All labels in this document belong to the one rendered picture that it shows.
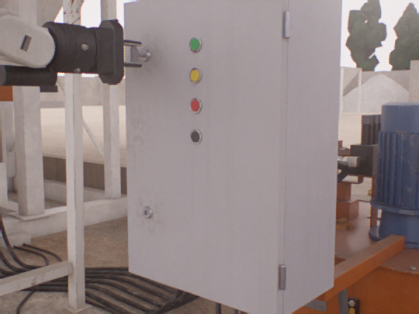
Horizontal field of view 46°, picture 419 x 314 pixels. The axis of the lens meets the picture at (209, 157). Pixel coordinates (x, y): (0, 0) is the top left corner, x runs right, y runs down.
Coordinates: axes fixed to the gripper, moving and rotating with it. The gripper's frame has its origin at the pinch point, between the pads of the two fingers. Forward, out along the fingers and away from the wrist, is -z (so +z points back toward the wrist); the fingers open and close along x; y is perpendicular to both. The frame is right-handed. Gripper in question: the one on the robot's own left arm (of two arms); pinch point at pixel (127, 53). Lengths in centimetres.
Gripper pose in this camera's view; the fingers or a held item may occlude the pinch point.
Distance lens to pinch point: 103.3
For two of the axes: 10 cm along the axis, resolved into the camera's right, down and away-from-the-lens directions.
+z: -6.5, 0.9, -7.6
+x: 0.0, -9.9, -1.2
